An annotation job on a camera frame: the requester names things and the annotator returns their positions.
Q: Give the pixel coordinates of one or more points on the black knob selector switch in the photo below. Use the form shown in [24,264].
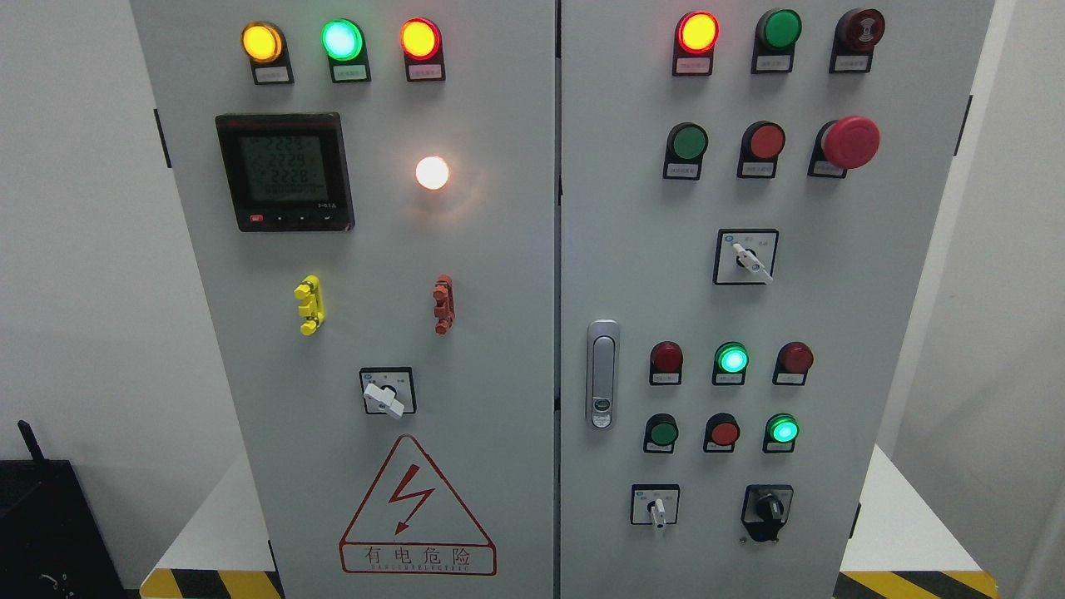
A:
[765,510]

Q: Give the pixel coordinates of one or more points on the red terminal connector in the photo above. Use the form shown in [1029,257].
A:
[444,309]

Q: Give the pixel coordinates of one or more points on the dark red indicator left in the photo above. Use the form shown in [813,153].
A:
[665,364]

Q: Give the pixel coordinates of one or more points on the dark red indicator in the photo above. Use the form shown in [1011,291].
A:
[793,364]
[665,364]

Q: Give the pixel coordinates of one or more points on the white indicator light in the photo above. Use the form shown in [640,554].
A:
[432,173]

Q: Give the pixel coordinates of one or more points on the left grey cabinet door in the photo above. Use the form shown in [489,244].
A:
[485,390]

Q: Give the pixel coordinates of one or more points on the grey cabinet door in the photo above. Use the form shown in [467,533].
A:
[641,251]
[485,390]

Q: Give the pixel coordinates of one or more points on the lit green indicator middle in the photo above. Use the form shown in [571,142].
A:
[730,363]

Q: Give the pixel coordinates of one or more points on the green push button second row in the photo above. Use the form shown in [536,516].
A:
[686,145]

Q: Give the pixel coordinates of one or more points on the yellow terminal connector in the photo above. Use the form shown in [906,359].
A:
[310,306]

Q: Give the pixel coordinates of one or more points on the red push button lower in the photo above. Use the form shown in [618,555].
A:
[722,432]

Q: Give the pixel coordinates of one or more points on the right grey cabinet door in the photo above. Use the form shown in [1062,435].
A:
[641,251]

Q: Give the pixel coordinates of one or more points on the red electrical hazard warning sticker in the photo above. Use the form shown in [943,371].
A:
[412,522]

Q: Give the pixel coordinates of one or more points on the dark red indicator right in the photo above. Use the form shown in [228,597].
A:
[793,364]

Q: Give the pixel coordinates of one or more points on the black digital power meter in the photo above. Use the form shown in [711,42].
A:
[286,172]

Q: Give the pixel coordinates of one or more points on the red push button second row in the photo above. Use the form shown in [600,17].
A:
[761,143]

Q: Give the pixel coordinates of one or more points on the lit green push button lower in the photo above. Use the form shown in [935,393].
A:
[781,432]

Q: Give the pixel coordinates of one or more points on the red indicator light top left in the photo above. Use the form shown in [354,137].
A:
[422,47]

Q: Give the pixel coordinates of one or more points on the lit red indicator right door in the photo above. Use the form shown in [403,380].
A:
[694,42]

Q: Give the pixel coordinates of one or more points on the green indicator light top left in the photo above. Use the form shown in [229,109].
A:
[344,44]

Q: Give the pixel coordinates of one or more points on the red emergency stop mushroom button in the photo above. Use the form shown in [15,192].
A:
[843,144]

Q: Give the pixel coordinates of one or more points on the green push button top right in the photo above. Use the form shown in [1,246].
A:
[776,33]

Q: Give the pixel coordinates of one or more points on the yellow indicator light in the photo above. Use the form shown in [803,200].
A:
[265,45]

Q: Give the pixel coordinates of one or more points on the dark red buzzer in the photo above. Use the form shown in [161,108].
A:
[857,33]

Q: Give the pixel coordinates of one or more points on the black box with antenna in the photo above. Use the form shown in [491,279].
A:
[51,546]

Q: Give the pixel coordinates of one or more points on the silver door latch handle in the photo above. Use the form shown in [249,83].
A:
[603,339]

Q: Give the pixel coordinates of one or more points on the white selector switch left door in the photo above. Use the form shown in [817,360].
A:
[388,390]

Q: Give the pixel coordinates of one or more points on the white selector switch upper right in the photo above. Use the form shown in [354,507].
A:
[745,256]

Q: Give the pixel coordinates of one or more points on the small white selector switch bottom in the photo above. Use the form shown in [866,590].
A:
[654,505]

